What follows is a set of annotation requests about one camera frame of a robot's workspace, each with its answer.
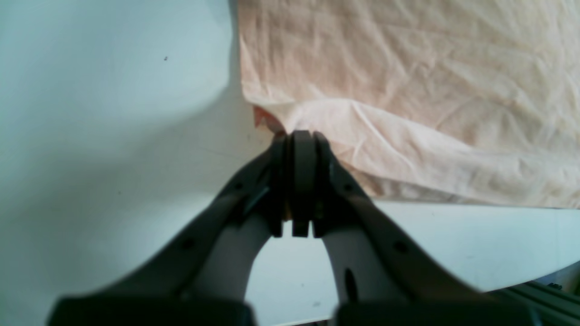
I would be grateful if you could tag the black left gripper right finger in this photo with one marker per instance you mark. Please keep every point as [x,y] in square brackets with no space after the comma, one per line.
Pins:
[383,278]

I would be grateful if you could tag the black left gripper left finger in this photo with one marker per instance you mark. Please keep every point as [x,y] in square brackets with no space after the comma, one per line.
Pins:
[200,277]

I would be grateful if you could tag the peach T-shirt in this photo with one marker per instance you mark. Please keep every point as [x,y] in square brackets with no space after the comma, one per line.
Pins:
[462,101]

